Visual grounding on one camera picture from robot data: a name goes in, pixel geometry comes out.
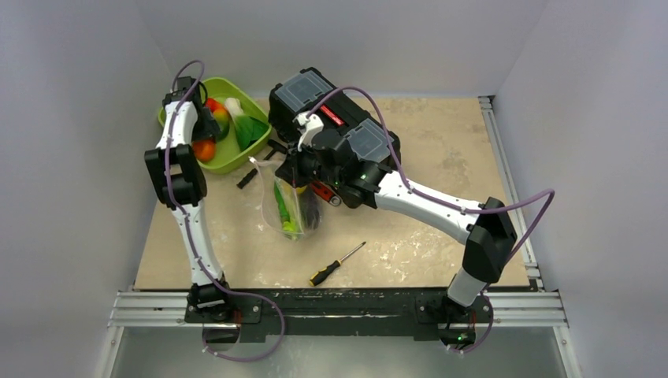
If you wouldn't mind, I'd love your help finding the toy purple eggplant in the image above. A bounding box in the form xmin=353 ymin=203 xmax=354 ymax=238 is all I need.
xmin=300 ymin=189 xmax=321 ymax=231

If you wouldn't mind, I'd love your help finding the clear zip top bag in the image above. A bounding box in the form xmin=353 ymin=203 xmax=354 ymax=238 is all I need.
xmin=250 ymin=157 xmax=322 ymax=238

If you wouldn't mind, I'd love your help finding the toy green bean pod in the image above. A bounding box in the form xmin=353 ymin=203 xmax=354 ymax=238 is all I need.
xmin=273 ymin=183 xmax=291 ymax=224

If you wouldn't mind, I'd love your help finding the toy green onion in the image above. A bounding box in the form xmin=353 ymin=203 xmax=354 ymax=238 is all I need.
xmin=279 ymin=210 xmax=306 ymax=241

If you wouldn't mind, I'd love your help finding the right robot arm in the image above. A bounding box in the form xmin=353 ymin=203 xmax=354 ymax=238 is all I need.
xmin=279 ymin=127 xmax=518 ymax=321

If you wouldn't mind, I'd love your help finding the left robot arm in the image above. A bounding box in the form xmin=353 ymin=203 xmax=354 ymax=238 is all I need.
xmin=144 ymin=76 xmax=235 ymax=322

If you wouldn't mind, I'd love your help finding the toy mango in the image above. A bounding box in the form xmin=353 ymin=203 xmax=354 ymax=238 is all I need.
xmin=212 ymin=107 xmax=230 ymax=141

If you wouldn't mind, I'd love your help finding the toy orange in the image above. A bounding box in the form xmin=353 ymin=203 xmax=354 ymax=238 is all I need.
xmin=191 ymin=139 xmax=216 ymax=163

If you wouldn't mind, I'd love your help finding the toy red strawberry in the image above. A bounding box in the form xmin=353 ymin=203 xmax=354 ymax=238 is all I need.
xmin=205 ymin=98 xmax=224 ymax=113

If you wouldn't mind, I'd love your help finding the toy green leaf vegetable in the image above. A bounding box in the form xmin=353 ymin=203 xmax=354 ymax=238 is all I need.
xmin=224 ymin=98 xmax=269 ymax=150

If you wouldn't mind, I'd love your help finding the black toolbox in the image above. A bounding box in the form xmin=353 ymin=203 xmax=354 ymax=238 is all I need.
xmin=268 ymin=66 xmax=403 ymax=209

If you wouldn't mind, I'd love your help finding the black hammer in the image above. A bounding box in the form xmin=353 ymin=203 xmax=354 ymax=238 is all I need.
xmin=236 ymin=139 xmax=287 ymax=190

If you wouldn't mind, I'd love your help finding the yellow black screwdriver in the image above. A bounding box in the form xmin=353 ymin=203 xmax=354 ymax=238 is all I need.
xmin=309 ymin=241 xmax=367 ymax=287

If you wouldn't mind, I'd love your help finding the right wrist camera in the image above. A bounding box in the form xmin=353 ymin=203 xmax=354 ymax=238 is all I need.
xmin=295 ymin=112 xmax=324 ymax=152

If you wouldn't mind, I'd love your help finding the adjustable wrench red handle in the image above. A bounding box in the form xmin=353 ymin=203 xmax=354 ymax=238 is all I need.
xmin=310 ymin=181 xmax=342 ymax=206

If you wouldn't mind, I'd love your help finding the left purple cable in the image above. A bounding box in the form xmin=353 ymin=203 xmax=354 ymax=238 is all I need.
xmin=163 ymin=59 xmax=247 ymax=301

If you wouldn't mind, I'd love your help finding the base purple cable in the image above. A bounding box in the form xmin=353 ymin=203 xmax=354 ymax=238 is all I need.
xmin=202 ymin=291 xmax=287 ymax=364

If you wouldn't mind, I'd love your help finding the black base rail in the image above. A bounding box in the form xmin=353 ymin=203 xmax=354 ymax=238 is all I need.
xmin=184 ymin=287 xmax=493 ymax=345

